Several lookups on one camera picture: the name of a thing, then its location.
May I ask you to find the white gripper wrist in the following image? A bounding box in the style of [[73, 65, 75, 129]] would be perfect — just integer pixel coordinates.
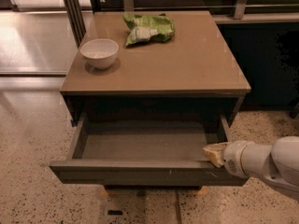
[[203, 141, 272, 178]]

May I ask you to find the grey top drawer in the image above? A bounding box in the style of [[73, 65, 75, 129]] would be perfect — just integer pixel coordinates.
[[50, 115, 245, 187]]

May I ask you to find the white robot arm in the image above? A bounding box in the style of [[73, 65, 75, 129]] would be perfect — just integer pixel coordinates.
[[203, 136, 299, 201]]

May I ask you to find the brown drawer cabinet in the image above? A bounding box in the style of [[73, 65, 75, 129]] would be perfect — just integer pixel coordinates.
[[60, 10, 252, 191]]

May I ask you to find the black floor marker tape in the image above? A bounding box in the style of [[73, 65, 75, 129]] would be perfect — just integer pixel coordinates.
[[107, 210, 123, 216]]

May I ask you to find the green crumpled chip bag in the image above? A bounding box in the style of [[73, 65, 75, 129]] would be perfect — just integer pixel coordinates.
[[122, 13, 175, 46]]

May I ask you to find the blue tape piece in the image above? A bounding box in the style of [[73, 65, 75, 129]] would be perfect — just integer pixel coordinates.
[[70, 119, 76, 127]]

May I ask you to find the white ceramic bowl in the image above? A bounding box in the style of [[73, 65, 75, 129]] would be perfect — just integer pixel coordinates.
[[80, 38, 119, 69]]

